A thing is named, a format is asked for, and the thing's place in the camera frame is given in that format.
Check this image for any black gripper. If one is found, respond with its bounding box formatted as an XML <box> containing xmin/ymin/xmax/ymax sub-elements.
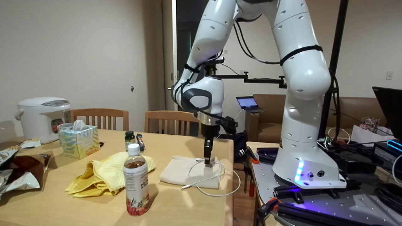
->
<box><xmin>201</xmin><ymin>123</ymin><xmax>220</xmax><ymax>166</ymax></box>

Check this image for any thin white cable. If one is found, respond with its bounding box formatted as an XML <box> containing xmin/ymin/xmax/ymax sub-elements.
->
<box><xmin>180</xmin><ymin>158</ymin><xmax>242</xmax><ymax>198</ymax></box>

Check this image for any beige folded cloth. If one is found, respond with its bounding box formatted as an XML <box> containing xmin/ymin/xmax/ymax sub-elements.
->
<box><xmin>158</xmin><ymin>154</ymin><xmax>226</xmax><ymax>191</ymax></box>

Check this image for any orange black clamp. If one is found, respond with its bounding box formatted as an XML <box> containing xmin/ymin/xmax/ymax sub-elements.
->
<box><xmin>244</xmin><ymin>146</ymin><xmax>261</xmax><ymax>198</ymax></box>
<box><xmin>255</xmin><ymin>196</ymin><xmax>281</xmax><ymax>221</ymax></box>

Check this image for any black box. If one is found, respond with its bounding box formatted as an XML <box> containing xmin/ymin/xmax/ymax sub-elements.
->
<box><xmin>255</xmin><ymin>147</ymin><xmax>281</xmax><ymax>166</ymax></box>

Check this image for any wooden slat-back chair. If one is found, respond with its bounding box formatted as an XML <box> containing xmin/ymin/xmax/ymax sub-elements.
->
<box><xmin>143</xmin><ymin>109</ymin><xmax>202</xmax><ymax>137</ymax></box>
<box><xmin>68</xmin><ymin>108</ymin><xmax>131</xmax><ymax>132</ymax></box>

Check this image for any tablet with blue screen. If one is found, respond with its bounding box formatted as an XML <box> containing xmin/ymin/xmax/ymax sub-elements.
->
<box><xmin>235</xmin><ymin>95</ymin><xmax>261</xmax><ymax>112</ymax></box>

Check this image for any brown sofa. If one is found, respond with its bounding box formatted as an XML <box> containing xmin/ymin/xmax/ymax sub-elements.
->
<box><xmin>245</xmin><ymin>93</ymin><xmax>388</xmax><ymax>143</ymax></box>

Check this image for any tea bottle with white cap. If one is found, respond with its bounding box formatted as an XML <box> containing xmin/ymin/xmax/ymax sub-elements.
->
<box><xmin>123</xmin><ymin>143</ymin><xmax>151</xmax><ymax>217</ymax></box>

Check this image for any yellow towel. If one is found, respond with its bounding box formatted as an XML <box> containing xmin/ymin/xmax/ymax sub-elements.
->
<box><xmin>65</xmin><ymin>151</ymin><xmax>157</xmax><ymax>198</ymax></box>

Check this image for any tissue box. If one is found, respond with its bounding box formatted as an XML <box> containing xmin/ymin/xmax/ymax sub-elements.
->
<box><xmin>58</xmin><ymin>119</ymin><xmax>102</xmax><ymax>161</ymax></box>

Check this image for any white paper sheet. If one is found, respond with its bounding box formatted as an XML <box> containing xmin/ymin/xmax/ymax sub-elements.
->
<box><xmin>350</xmin><ymin>124</ymin><xmax>394</xmax><ymax>148</ymax></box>

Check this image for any white electric water boiler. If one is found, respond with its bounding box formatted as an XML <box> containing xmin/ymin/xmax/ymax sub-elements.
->
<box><xmin>15</xmin><ymin>97</ymin><xmax>72</xmax><ymax>144</ymax></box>

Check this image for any brown snack bag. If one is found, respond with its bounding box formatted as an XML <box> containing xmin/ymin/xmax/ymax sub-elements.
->
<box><xmin>9</xmin><ymin>152</ymin><xmax>54</xmax><ymax>190</ymax></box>

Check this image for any white paper napkin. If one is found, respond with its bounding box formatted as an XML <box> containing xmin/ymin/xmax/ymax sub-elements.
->
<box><xmin>18</xmin><ymin>139</ymin><xmax>43</xmax><ymax>151</ymax></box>

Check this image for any blue lit electronic device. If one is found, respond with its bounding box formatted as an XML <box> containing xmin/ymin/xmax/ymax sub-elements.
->
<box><xmin>373</xmin><ymin>138</ymin><xmax>402</xmax><ymax>168</ymax></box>

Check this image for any black monitor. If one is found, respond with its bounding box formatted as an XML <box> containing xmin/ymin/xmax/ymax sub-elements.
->
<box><xmin>371</xmin><ymin>85</ymin><xmax>402</xmax><ymax>142</ymax></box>

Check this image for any white snack wrapper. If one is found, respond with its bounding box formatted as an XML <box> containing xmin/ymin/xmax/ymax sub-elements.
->
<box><xmin>0</xmin><ymin>171</ymin><xmax>41</xmax><ymax>198</ymax></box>

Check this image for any silver snack wrapper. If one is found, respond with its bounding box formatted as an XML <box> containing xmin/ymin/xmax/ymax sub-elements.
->
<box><xmin>0</xmin><ymin>143</ymin><xmax>21</xmax><ymax>168</ymax></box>

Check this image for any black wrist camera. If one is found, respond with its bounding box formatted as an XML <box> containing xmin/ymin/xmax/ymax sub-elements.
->
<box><xmin>217</xmin><ymin>115</ymin><xmax>239</xmax><ymax>136</ymax></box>

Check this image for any grey perforated base plate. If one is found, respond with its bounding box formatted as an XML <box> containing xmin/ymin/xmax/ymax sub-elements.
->
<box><xmin>250</xmin><ymin>161</ymin><xmax>402</xmax><ymax>226</ymax></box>

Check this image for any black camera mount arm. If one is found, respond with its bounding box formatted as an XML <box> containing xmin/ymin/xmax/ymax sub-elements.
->
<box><xmin>217</xmin><ymin>72</ymin><xmax>288</xmax><ymax>89</ymax></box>

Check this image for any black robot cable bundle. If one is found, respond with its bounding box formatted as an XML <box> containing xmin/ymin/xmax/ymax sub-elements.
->
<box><xmin>231</xmin><ymin>18</ymin><xmax>281</xmax><ymax>67</ymax></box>

